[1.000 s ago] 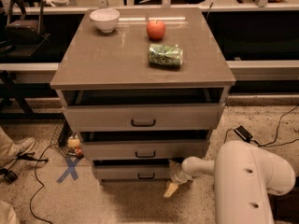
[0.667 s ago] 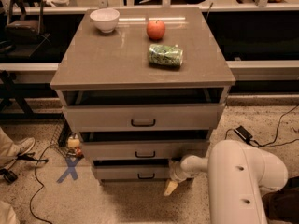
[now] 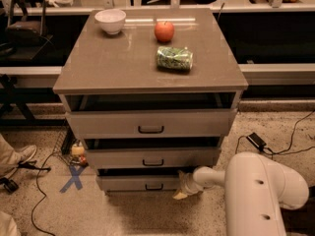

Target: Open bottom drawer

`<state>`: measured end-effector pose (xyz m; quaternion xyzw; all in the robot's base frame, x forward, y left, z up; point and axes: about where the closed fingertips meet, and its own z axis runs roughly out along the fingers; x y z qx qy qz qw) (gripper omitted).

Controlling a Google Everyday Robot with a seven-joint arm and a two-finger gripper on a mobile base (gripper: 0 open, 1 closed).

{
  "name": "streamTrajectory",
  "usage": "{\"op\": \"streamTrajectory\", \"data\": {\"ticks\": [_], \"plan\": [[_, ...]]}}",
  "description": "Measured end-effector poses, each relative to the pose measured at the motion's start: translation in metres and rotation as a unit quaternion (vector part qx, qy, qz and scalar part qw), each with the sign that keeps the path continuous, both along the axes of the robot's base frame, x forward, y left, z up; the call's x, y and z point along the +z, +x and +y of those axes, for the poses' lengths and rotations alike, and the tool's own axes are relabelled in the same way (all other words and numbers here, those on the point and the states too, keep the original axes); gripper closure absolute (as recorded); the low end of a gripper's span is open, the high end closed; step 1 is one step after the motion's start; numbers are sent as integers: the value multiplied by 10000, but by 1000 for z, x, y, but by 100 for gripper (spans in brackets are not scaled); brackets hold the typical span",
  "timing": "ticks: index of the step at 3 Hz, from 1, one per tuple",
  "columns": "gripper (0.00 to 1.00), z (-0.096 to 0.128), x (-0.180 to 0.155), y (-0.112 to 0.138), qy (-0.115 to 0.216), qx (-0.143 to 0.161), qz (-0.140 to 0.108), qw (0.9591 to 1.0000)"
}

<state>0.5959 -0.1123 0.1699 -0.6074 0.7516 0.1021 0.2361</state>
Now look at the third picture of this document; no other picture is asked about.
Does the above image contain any grey drawer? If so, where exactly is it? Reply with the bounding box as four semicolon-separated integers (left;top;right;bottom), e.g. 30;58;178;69
66;110;236;139
95;175;179;192
86;147;221;169

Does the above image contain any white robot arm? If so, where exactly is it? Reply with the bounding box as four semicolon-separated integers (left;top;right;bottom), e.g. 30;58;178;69
173;152;309;236

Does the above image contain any grey drawer cabinet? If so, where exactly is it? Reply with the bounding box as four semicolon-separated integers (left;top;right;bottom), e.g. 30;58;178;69
52;7;249;195

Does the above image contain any black power adapter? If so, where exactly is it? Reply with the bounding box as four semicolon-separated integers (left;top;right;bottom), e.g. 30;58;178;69
246;133;266;151

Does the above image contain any blue tape cross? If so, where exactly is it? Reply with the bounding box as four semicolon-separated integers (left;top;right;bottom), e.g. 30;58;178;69
60;165;85;193

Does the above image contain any green soda can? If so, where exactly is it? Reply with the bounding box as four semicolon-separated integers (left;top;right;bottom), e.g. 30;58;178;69
157;46;193;71

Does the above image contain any red apple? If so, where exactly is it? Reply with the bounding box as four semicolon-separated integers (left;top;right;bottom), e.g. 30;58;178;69
155;22;174;42

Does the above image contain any grey sneaker left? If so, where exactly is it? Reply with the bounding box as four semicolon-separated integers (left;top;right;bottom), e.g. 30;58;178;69
0;145;37;177

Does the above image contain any white ceramic bowl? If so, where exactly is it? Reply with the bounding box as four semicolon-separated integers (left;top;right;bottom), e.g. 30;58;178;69
94;9;126;34

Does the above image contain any black chair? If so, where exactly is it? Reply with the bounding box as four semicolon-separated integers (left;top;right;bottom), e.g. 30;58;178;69
0;0;53;61

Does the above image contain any black cable right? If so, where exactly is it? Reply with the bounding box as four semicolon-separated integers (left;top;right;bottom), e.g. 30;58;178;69
234;110;315;157

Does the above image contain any black cable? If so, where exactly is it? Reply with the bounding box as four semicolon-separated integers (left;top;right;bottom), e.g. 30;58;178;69
234;110;315;157
31;150;57;236

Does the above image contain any black cable left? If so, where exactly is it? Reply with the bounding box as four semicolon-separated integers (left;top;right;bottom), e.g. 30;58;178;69
31;150;57;236

